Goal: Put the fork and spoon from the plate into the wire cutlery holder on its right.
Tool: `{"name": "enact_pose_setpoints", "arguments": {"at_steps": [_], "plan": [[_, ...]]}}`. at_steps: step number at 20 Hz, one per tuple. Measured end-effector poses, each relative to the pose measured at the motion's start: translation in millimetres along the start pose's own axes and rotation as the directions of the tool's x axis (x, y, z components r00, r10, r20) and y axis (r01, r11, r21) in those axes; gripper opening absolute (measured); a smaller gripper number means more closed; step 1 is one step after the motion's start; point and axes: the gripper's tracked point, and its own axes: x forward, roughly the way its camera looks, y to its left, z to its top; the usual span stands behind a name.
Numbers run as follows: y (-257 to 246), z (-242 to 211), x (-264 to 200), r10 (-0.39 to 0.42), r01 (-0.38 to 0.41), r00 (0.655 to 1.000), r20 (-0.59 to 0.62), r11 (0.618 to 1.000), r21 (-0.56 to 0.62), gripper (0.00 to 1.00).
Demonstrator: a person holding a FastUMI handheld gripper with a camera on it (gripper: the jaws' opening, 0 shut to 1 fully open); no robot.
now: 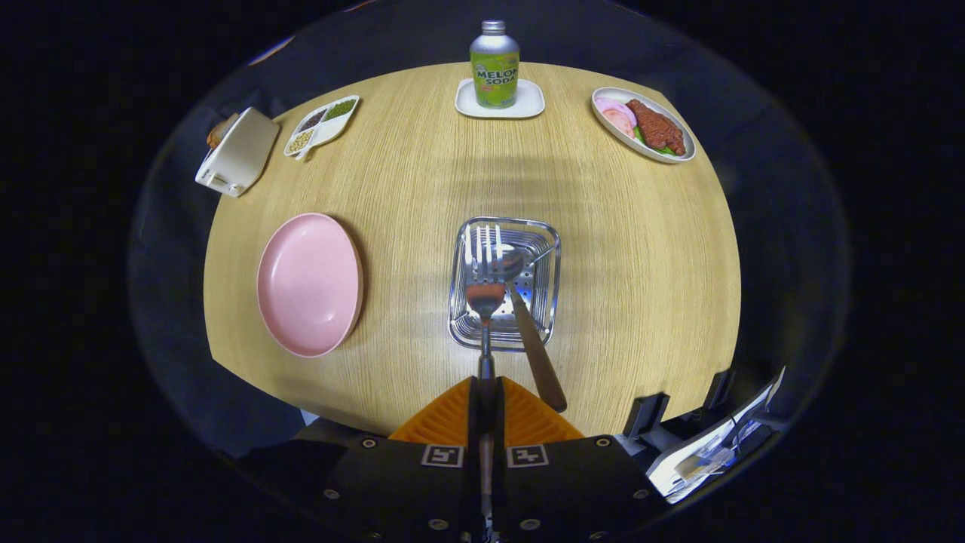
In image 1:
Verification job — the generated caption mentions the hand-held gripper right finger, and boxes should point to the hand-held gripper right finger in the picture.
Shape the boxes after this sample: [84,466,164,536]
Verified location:
[489,376,672,543]

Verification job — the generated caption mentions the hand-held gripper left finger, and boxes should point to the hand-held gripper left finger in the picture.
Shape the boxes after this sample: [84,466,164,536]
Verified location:
[302,376,487,543]

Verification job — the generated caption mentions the metal spoon with wooden handle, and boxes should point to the metal spoon with wooden handle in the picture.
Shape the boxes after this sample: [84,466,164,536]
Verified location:
[490,243,568,414]

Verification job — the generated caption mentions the metal fork with wooden handle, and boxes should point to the metal fork with wooden handle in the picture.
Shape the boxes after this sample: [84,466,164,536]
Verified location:
[464,224,507,393]

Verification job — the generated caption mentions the pink round plate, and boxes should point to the pink round plate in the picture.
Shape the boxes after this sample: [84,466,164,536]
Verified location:
[256,213,365,359]

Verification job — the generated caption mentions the green lettuce leaf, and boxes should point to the green lettuce leaf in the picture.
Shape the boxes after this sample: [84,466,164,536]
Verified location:
[633,127,677,158]

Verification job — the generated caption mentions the white square coaster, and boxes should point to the white square coaster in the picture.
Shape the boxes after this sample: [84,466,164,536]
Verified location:
[455,78,546,120]

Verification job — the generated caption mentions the white divided tray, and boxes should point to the white divided tray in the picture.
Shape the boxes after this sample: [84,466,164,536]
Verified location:
[283,94,361,162]

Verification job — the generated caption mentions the brown meat piece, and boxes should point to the brown meat piece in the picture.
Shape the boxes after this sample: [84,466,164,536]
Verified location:
[626,99,687,157]

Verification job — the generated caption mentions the green soda bottle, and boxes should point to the green soda bottle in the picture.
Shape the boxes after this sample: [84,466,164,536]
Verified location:
[469,20,521,110]

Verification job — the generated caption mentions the white oval food plate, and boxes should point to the white oval food plate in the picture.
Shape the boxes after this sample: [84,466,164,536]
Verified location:
[591,87,697,164]

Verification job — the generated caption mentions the cream white toaster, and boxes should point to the cream white toaster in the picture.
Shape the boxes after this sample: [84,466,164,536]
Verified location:
[195,106,280,198]

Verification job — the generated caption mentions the brown toast slice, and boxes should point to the brown toast slice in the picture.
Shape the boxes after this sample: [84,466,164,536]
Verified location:
[206,113,240,149]

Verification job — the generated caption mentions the black bracket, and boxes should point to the black bracket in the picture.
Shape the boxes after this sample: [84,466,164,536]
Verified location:
[705,368,736,412]
[622,392,670,440]

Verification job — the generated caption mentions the metal wire cutlery basket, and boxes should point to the metal wire cutlery basket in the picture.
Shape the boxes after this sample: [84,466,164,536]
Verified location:
[448,216,562,353]

